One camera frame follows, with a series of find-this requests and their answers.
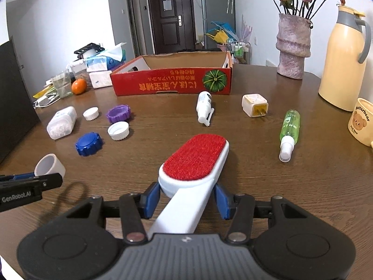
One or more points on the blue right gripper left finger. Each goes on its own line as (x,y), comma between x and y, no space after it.
(149,200)

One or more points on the white jar lid large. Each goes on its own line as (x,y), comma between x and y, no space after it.
(119,130)

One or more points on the clear food container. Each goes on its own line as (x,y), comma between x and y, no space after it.
(79,69)

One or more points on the orange fruit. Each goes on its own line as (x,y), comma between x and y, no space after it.
(79,86)

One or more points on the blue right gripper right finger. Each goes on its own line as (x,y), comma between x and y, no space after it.
(225,202)

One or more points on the white small cup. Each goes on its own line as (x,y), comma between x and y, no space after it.
(49,164)

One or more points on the dark brown door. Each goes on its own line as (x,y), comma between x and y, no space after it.
(173,25)

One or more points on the white plastic container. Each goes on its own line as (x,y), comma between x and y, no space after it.
(62,123)

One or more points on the black monitor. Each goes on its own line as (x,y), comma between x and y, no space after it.
(17,114)

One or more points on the white spray bottle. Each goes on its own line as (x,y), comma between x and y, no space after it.
(204,108)

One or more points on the grey refrigerator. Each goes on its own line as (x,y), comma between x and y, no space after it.
(219,11)

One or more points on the red cardboard box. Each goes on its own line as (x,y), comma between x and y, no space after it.
(181,73)

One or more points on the blue jar lid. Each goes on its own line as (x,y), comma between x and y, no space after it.
(89,144)

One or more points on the white charger with cable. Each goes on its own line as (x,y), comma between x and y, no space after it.
(46,100)

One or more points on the cream thermos jug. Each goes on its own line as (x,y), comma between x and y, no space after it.
(346,57)

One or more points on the cream plug adapter cube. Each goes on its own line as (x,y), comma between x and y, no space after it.
(254,105)

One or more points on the metal trolley with bottles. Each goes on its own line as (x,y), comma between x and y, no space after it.
(241,52)

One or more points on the blue tissue pack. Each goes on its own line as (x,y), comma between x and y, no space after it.
(108,59)

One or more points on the green spray bottle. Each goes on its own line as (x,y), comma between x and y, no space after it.
(289,134)

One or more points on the pink textured vase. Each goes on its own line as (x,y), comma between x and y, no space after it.
(294,45)

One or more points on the white jar lid small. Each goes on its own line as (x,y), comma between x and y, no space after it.
(91,113)

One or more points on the purple jar lid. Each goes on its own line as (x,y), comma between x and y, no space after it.
(119,113)

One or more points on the cream bear mug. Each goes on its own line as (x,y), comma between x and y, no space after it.
(360,124)

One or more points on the clear glass cup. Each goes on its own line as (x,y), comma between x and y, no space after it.
(62,84)

